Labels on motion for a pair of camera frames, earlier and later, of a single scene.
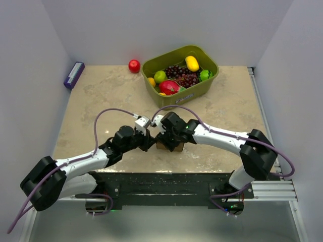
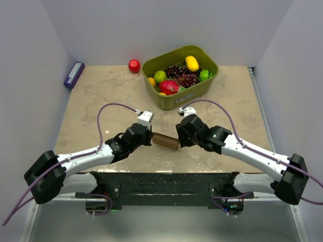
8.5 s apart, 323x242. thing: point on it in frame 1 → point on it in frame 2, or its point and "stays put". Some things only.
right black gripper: x=169 y=145 → x=182 y=139
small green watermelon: x=205 y=74 stays put
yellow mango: x=192 y=64 stays put
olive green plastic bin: x=177 y=57 stays put
